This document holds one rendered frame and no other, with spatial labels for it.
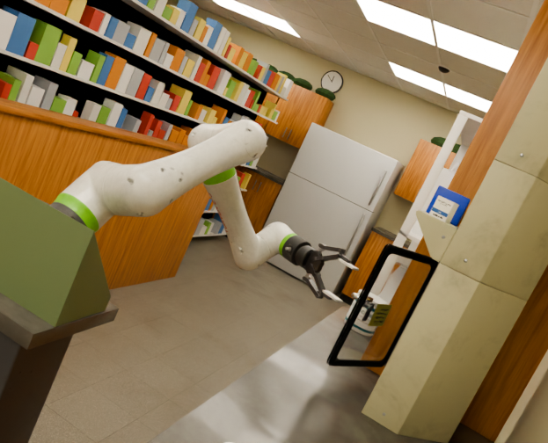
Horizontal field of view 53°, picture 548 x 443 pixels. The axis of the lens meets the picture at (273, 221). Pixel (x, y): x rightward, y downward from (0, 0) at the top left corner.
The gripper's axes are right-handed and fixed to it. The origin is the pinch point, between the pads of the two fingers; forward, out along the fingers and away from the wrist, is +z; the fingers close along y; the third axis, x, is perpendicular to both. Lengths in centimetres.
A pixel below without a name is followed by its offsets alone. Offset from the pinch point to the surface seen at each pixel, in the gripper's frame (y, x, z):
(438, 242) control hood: 25.8, -8.5, 27.2
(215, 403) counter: -26, -56, 23
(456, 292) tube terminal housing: 16.2, -4.0, 36.1
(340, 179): 13, 361, -323
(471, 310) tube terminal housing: 13.4, 0.0, 40.2
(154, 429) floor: -120, 26, -79
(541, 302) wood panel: 21, 40, 41
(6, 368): -41, -87, -12
